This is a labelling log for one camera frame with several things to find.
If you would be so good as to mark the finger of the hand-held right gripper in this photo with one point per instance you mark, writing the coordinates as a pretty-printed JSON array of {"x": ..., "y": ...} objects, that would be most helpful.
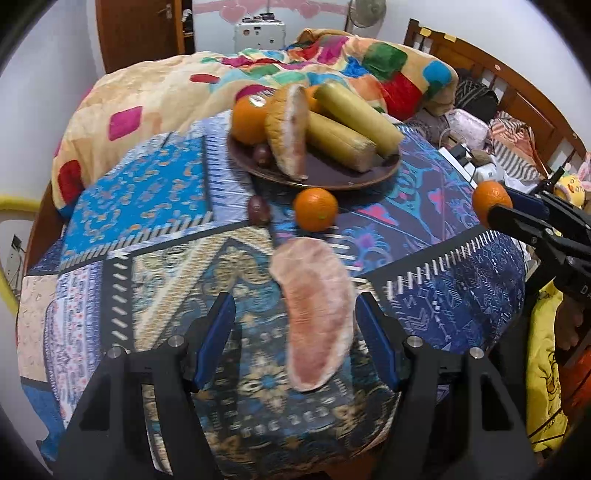
[
  {"x": 521, "y": 228},
  {"x": 531, "y": 201}
]

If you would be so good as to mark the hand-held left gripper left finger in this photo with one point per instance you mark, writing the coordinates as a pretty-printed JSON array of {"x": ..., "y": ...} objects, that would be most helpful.
[{"x": 214, "y": 337}]

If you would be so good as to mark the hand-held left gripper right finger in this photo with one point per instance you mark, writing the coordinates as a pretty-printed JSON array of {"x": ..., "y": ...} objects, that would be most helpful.
[{"x": 376, "y": 341}]

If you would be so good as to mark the pink pomelo segment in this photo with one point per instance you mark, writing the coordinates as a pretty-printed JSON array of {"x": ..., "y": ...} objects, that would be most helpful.
[{"x": 314, "y": 314}]

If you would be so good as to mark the purple round plate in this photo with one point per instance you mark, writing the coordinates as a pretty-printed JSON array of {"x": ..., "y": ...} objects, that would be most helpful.
[{"x": 332, "y": 177}]

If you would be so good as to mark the yellow sugarcane piece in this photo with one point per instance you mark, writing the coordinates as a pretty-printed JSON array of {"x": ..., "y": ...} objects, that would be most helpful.
[
  {"x": 360, "y": 117},
  {"x": 341, "y": 143}
]

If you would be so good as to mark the peeled pomelo chunk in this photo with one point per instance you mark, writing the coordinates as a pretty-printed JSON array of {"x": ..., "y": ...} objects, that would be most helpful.
[{"x": 286, "y": 134}]

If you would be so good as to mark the orange with sticker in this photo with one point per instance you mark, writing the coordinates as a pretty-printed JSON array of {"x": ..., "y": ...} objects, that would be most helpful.
[{"x": 247, "y": 122}]

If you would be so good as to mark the person's right hand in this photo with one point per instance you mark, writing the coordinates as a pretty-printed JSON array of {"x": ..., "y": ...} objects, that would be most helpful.
[{"x": 571, "y": 323}]

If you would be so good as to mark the yellow plush toy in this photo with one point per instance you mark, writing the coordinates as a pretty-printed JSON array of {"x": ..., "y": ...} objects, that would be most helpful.
[{"x": 572, "y": 187}]

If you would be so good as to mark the white bottle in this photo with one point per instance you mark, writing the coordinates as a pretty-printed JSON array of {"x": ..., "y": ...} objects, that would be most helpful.
[{"x": 485, "y": 173}]

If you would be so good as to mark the white power strip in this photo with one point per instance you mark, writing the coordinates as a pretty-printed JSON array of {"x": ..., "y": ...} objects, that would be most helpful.
[{"x": 457, "y": 157}]

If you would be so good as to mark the yellow printed cloth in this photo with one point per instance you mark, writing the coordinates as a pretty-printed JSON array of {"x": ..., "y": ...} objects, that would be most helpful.
[{"x": 545, "y": 369}]

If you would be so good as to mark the patterned blue cloth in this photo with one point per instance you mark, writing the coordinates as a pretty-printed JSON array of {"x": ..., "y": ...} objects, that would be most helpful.
[{"x": 161, "y": 240}]

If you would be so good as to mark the black backpack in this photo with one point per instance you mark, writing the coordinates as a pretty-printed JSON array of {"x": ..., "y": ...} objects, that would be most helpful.
[{"x": 475, "y": 97}]

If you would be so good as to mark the wooden bed headboard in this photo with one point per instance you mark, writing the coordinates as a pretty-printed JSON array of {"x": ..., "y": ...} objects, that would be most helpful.
[{"x": 508, "y": 78}]

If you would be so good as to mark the grey plush toy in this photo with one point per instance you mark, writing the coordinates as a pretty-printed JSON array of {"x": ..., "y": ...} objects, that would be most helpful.
[{"x": 429, "y": 124}]

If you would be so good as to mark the standing electric fan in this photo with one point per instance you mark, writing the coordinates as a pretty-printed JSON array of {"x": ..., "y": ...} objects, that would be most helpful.
[{"x": 367, "y": 11}]

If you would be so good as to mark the colourful patchwork blanket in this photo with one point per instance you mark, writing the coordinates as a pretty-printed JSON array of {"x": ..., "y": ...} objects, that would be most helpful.
[{"x": 152, "y": 92}]

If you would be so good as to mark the white box appliance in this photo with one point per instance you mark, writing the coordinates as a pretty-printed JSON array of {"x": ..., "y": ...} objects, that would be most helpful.
[{"x": 258, "y": 32}]

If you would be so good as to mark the brown wooden door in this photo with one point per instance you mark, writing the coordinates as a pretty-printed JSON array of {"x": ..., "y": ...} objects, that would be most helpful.
[{"x": 134, "y": 32}]

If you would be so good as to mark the wooden wardrobe with sliding doors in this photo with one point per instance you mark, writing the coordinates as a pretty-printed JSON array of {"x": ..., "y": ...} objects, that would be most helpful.
[{"x": 207, "y": 9}]

